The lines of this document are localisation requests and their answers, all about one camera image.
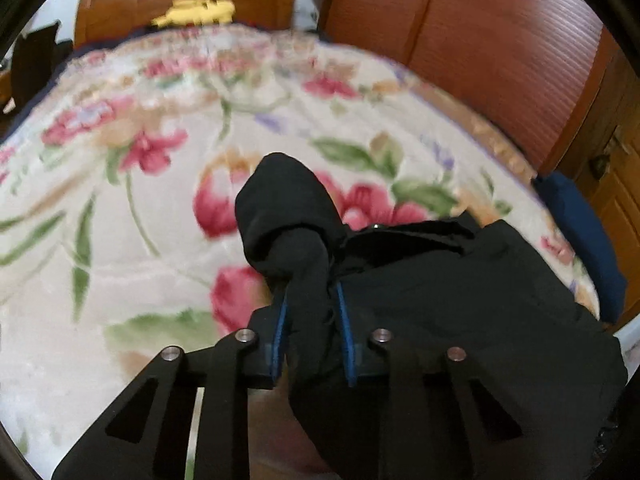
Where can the floral blanket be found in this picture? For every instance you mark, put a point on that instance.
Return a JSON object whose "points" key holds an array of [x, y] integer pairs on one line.
{"points": [[150, 240]]}

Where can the wooden bed headboard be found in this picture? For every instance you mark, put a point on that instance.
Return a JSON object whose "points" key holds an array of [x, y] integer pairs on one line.
{"points": [[125, 10]]}

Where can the dark chair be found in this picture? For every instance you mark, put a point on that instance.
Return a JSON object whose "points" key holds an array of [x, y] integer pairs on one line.
{"points": [[35, 65]]}

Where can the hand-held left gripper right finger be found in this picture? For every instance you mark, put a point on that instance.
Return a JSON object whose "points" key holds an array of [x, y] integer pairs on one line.
{"points": [[350, 340]]}

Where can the black coat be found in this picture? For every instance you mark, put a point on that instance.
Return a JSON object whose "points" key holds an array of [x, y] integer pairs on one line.
{"points": [[475, 285]]}

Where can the wooden louvred wardrobe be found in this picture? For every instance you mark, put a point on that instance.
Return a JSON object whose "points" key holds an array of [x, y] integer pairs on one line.
{"points": [[475, 35]]}

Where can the yellow plush toy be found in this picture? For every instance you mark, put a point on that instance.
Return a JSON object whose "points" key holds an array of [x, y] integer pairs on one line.
{"points": [[200, 12]]}

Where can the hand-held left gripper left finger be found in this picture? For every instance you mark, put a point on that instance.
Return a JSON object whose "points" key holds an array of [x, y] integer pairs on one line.
{"points": [[277, 340]]}

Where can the wooden door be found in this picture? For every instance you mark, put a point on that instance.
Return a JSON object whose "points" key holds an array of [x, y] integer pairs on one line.
{"points": [[615, 200]]}

